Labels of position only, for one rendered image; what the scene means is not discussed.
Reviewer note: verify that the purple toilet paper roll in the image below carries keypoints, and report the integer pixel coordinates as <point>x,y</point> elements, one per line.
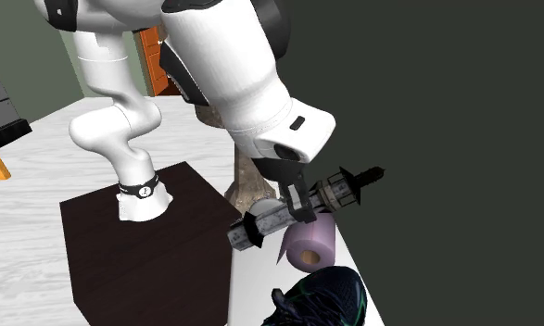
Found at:
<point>314,237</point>

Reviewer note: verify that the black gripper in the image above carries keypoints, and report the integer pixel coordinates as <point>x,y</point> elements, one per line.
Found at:
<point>274,169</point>

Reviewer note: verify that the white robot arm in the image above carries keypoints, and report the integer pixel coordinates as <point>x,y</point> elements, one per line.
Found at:
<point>235,67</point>

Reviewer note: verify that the dark blue sneaker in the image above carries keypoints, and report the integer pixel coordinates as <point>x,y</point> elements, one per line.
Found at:
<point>325,298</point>

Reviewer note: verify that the dark brown robot stand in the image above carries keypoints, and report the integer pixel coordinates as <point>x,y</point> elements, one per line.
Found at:
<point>163,257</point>

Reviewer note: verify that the brown stone pedestal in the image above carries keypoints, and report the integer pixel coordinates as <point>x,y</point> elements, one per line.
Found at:
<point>249,180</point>

